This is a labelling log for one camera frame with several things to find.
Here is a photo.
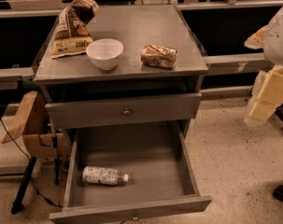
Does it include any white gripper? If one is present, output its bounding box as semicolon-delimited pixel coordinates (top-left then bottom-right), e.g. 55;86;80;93
244;65;283;127

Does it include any clear plastic water bottle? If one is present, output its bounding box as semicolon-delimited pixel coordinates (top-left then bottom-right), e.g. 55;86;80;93
82;166;129;186

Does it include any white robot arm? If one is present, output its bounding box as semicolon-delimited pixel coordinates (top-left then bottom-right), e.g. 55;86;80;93
244;7;283;127

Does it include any closed grey top drawer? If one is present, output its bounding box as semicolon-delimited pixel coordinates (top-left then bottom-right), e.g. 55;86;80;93
46;93;202;129

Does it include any open grey middle drawer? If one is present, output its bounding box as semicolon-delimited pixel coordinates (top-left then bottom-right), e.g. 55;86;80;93
50;121;211;224

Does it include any black caster wheel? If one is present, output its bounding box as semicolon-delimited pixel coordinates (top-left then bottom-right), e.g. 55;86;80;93
273;185;283;202

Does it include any crumpled snack packet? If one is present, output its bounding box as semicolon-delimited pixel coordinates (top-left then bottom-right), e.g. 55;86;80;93
141;45;177;69

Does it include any white ceramic bowl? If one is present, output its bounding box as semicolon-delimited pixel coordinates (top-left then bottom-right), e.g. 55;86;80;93
86;38;124;70

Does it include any brown chip bag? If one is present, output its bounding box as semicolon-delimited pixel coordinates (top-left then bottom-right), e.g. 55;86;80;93
50;0;99;59

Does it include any wooden board on stand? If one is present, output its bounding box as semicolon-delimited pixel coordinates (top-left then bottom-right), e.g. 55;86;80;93
1;91;71;159

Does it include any black tripod stand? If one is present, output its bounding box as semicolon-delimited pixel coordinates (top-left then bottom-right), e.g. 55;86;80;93
11;125;59;215

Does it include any grey horizontal rail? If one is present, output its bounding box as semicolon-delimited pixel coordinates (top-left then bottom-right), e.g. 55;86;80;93
204;53;274;76

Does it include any black cable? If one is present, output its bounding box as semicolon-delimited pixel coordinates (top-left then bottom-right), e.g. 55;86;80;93
0;119;64;209

